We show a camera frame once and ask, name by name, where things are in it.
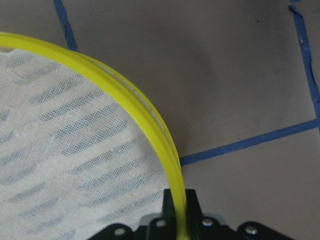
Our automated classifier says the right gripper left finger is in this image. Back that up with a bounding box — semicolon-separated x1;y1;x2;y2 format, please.
147;189;177;240

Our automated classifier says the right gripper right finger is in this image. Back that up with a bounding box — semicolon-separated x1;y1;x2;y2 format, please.
185;189;203;240

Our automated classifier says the yellow steamer layer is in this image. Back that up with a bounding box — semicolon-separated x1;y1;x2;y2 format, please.
0;32;189;240

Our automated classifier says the white steamer cloth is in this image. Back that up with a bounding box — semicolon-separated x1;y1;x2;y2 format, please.
0;49;169;240

